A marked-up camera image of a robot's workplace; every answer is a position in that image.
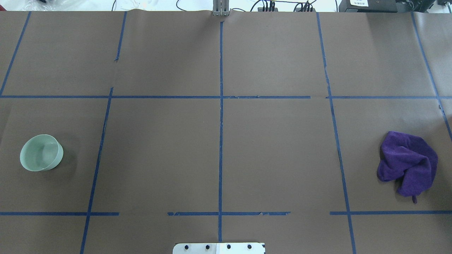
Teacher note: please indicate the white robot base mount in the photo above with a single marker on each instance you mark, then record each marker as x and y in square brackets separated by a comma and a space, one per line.
[220, 248]

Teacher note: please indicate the black equipment box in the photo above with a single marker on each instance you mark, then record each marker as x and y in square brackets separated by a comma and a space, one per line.
[385, 6]

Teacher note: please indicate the aluminium extrusion post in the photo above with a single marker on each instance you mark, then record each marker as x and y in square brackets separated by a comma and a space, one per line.
[221, 8]

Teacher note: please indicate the power strip with plugs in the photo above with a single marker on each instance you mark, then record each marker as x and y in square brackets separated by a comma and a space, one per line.
[282, 6]

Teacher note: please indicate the purple crumpled cloth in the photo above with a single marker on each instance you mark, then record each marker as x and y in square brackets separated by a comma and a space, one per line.
[410, 160]

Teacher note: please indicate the clear plastic bag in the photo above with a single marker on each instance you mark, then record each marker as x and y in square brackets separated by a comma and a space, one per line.
[52, 5]

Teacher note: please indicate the pale green bowl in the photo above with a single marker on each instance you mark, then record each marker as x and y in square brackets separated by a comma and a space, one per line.
[41, 153]

